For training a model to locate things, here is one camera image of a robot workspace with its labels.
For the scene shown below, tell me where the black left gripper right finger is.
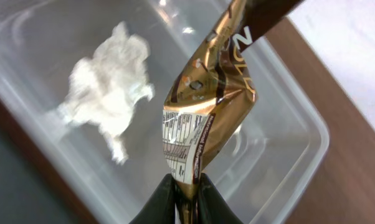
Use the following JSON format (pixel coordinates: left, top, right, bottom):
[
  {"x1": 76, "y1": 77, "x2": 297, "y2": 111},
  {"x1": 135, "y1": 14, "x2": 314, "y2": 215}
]
[{"x1": 197, "y1": 173, "x2": 242, "y2": 224}]

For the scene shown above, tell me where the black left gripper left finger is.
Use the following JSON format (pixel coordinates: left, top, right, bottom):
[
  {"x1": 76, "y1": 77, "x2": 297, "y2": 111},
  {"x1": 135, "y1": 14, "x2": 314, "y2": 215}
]
[{"x1": 130, "y1": 174, "x2": 175, "y2": 224}]

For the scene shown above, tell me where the gold snack wrapper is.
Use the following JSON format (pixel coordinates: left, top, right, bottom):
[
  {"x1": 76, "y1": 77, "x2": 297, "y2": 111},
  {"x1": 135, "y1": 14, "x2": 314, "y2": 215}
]
[{"x1": 162, "y1": 0, "x2": 299, "y2": 223}]

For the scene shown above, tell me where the white napkin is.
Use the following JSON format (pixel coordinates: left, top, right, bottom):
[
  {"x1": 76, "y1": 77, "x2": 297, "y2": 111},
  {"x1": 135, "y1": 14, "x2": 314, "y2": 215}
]
[{"x1": 57, "y1": 21, "x2": 155, "y2": 164}]

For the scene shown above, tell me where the clear plastic bin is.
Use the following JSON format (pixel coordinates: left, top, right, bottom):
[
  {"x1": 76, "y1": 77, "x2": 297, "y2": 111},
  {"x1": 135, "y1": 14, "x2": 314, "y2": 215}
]
[{"x1": 0, "y1": 1, "x2": 330, "y2": 223}]

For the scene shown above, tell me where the small white paper scrap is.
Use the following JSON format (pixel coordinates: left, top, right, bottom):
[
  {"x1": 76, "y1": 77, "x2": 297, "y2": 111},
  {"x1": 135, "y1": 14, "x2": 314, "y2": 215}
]
[{"x1": 231, "y1": 124, "x2": 269, "y2": 157}]

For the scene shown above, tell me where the black rectangular tray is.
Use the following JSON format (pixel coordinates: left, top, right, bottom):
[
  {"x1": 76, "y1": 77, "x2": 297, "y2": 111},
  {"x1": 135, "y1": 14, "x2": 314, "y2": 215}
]
[{"x1": 0, "y1": 130, "x2": 79, "y2": 224}]

